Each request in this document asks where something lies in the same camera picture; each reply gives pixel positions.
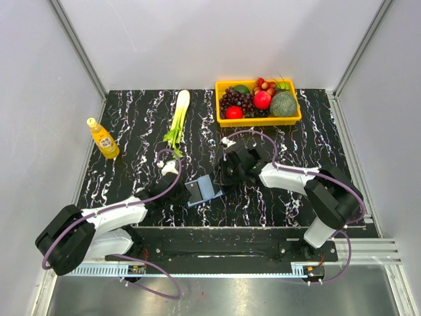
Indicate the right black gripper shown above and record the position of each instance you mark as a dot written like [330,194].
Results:
[227,181]

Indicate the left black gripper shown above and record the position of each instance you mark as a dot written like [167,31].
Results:
[185,196]

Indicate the black card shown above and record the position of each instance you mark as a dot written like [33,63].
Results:
[195,192]
[217,182]

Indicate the blue leather card holder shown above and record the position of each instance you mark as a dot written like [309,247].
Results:
[207,190]

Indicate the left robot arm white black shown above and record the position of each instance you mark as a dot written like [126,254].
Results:
[75,235]

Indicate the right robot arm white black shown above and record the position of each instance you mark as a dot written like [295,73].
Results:
[334,198]

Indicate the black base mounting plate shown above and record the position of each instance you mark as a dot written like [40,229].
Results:
[284,250]

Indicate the red apple front left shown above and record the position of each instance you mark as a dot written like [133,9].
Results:
[234,112]

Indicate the celery stalk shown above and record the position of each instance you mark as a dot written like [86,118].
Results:
[174,136]

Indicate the dark blueberry cluster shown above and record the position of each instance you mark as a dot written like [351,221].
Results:
[258,113]

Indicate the purple grape bunch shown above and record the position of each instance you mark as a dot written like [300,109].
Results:
[231,97]

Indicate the red pink peach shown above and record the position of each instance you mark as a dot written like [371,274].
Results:
[262,100]

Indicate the green netted melon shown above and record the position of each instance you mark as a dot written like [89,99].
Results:
[283,105]

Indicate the green avocado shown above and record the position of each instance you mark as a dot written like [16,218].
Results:
[242,89]

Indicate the yellow plastic fruit bin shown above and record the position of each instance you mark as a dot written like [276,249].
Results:
[220,87]

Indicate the yellow juice bottle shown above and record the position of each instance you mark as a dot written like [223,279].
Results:
[104,141]

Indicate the red cherry cluster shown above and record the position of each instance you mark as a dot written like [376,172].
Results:
[266,86]

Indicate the green apple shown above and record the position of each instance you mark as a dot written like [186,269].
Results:
[282,87]

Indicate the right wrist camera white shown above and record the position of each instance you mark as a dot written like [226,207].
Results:
[226,143]

